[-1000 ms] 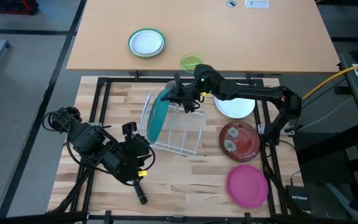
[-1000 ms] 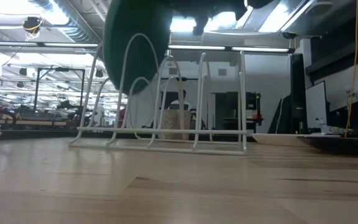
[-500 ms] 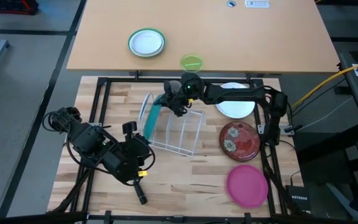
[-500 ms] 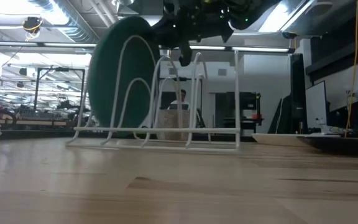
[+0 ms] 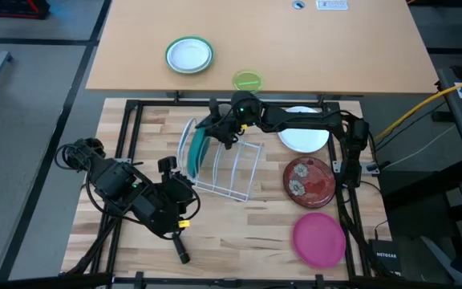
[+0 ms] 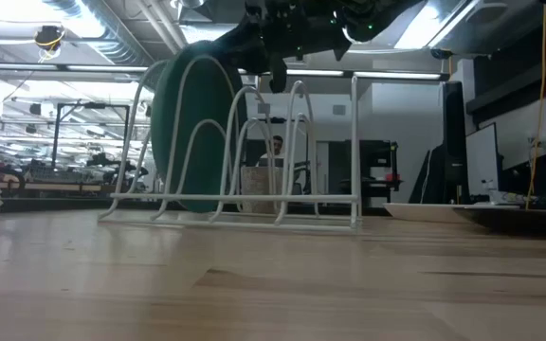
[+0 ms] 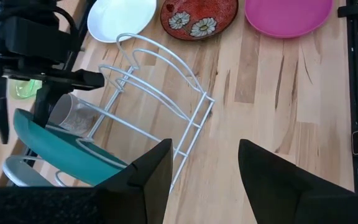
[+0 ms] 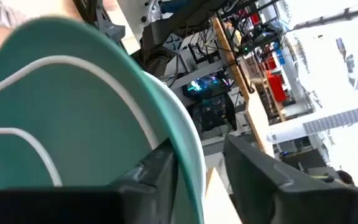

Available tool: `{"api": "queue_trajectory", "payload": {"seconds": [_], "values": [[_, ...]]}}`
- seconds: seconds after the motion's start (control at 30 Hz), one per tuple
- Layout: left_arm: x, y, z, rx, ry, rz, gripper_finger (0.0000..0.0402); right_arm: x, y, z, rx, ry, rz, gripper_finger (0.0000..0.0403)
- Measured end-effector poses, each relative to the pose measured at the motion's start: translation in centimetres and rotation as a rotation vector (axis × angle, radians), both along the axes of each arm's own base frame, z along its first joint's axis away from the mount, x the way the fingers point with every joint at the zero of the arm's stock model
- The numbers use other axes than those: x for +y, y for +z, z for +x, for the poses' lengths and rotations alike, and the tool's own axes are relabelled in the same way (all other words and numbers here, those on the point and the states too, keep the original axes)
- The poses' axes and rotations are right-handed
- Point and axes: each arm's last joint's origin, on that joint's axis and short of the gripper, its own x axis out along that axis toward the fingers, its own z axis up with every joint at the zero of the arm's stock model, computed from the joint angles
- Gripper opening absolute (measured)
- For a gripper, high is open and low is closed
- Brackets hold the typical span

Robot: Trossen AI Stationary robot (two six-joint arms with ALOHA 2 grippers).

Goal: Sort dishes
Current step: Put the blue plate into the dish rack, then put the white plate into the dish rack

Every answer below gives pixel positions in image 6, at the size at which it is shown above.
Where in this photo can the ceiling light strip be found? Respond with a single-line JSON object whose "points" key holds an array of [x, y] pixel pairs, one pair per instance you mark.
{"points": [[315, 72], [107, 68], [14, 66], [396, 75]]}

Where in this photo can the cluttered background workbench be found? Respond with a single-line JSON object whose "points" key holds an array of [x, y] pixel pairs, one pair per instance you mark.
{"points": [[64, 187]]}

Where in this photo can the black equipment cart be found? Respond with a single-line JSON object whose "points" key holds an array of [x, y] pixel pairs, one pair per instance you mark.
{"points": [[377, 156]]}

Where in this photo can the black metal table frame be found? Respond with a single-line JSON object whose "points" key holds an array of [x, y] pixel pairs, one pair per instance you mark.
{"points": [[64, 204]]}

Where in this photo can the white whiteboard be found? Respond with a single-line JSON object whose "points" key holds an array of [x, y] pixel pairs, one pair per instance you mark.
{"points": [[481, 161]]}

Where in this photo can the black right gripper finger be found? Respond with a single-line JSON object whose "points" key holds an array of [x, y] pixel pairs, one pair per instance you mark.
{"points": [[278, 73], [249, 47]]}

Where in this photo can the grey floral print mug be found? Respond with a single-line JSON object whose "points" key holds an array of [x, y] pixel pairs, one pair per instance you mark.
{"points": [[256, 187]]}

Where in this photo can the person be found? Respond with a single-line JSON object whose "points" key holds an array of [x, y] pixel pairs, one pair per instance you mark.
{"points": [[278, 142]]}

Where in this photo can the teal round plate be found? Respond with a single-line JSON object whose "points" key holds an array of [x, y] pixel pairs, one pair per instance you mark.
{"points": [[202, 95]]}

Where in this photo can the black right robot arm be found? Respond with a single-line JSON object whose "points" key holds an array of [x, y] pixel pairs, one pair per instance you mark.
{"points": [[382, 19]]}

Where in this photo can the black metal stand frame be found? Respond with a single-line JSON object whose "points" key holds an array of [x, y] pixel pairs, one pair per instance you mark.
{"points": [[55, 132]]}

